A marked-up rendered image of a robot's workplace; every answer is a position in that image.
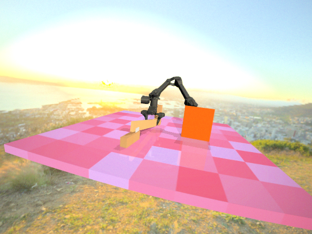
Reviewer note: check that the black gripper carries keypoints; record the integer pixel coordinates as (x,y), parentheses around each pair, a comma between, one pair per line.
(160,115)

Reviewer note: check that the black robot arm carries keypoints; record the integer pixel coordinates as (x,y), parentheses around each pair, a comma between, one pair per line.
(154,95)

